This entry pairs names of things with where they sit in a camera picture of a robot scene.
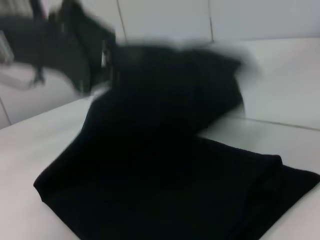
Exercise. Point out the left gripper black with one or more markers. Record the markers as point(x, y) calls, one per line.
point(82, 50)

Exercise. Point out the black shirt with FREE print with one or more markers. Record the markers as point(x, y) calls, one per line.
point(162, 162)

